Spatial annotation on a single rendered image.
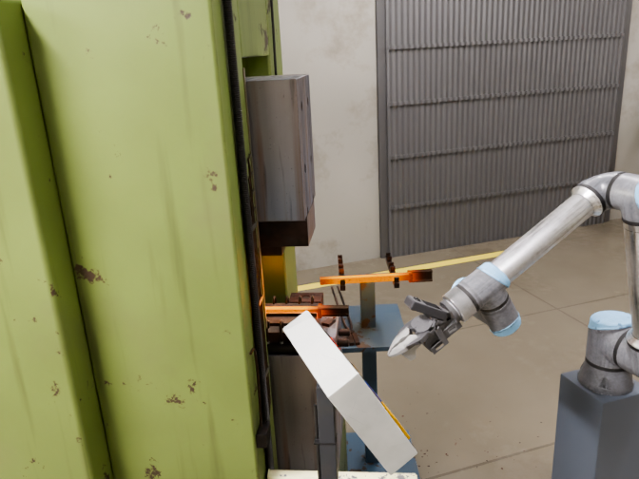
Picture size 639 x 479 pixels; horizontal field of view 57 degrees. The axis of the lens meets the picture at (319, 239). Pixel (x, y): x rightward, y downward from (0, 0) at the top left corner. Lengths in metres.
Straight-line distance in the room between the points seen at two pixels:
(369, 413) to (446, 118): 4.22
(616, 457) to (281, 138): 1.71
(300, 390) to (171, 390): 0.46
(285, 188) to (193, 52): 0.49
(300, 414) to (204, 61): 1.17
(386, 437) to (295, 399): 0.68
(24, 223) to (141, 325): 0.39
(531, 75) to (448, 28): 0.94
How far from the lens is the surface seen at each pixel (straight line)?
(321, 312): 1.98
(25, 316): 1.64
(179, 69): 1.42
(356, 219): 5.15
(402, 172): 5.18
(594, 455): 2.49
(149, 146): 1.47
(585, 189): 1.99
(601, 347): 2.34
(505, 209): 5.82
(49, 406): 1.75
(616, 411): 2.42
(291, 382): 1.95
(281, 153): 1.66
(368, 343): 2.38
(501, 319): 1.69
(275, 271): 2.20
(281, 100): 1.64
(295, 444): 2.08
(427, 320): 1.59
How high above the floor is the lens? 1.84
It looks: 18 degrees down
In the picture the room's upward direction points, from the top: 3 degrees counter-clockwise
